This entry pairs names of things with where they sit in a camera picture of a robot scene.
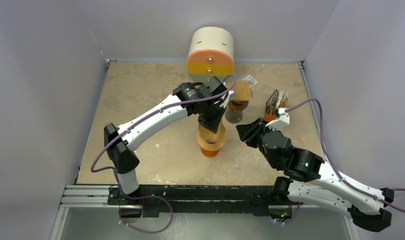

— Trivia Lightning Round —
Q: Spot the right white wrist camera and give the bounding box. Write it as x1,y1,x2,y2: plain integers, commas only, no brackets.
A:
265,108,290,131

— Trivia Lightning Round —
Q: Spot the base left purple cable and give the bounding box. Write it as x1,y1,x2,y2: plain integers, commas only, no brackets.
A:
118,196,175,235

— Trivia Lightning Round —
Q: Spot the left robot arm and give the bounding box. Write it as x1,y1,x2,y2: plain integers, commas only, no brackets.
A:
103,76,236,205

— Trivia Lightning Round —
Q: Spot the orange coffee filter box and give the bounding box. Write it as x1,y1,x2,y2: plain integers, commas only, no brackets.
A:
264,89,289,122

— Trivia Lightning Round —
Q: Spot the round three-drawer storage box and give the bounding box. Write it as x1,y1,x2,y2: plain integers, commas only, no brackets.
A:
186,26,234,82

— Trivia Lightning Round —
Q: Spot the brown paper coffee filter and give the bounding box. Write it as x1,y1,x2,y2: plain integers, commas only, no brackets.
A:
198,121,226,144
233,80,252,103

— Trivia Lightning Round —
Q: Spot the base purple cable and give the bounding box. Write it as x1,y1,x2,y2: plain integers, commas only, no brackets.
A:
272,201,306,226
118,196,175,235

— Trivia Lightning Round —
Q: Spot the white printed packet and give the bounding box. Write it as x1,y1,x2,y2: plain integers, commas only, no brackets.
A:
242,74,258,88

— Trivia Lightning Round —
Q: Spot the base right purple cable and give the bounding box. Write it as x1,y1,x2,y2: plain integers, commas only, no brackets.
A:
272,201,306,226

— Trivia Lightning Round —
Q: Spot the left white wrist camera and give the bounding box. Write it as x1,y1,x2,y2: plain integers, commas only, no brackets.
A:
219,90,236,109

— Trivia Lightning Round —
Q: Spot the light wooden ring coaster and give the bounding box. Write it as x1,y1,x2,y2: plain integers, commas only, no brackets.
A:
196,133,227,152

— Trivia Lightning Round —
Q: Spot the glass carafe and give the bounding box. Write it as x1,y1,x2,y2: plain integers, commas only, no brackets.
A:
224,107,243,124

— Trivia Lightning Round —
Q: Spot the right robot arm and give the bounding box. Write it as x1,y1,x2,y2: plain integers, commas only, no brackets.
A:
236,118,394,233

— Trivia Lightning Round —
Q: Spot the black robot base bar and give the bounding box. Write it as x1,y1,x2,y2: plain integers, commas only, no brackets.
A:
107,184,298,219

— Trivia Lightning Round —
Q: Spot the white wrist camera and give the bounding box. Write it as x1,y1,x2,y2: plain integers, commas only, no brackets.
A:
265,108,290,131
219,90,236,109

